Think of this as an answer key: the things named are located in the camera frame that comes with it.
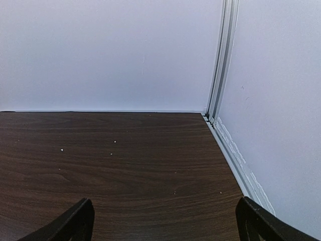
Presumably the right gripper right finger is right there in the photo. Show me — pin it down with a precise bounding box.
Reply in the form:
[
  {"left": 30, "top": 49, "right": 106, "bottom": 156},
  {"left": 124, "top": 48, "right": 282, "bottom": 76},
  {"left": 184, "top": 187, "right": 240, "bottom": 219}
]
[{"left": 235, "top": 196, "right": 316, "bottom": 240}]

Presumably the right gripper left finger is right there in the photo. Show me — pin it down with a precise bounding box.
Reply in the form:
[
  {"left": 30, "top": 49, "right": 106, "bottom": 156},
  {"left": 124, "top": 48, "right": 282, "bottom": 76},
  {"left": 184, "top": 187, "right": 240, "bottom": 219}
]
[{"left": 20, "top": 198, "right": 95, "bottom": 241}]

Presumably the right aluminium frame post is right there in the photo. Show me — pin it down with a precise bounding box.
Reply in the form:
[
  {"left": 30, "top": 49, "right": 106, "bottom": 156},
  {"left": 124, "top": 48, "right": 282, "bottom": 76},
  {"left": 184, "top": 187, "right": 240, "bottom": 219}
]
[{"left": 205, "top": 0, "right": 240, "bottom": 125}]

